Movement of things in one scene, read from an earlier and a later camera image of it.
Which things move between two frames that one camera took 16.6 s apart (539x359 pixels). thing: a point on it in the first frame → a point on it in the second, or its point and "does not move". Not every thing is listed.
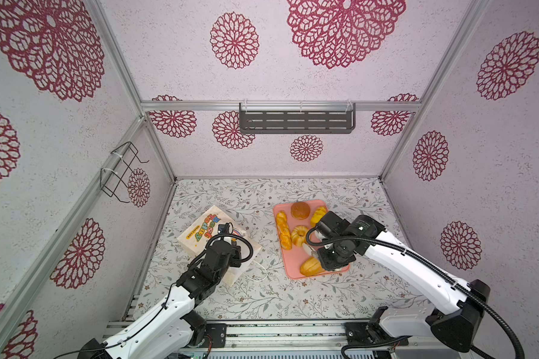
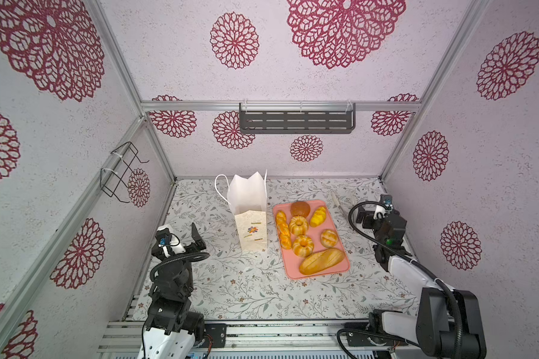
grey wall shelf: (297, 118) does not move
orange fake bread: (284, 232) does not move
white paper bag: (194, 240) → (248, 199)
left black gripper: (236, 255) → (198, 240)
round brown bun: (300, 211) does not move
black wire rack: (119, 173) does not move
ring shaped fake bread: (298, 235) → (299, 225)
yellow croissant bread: (318, 215) does not move
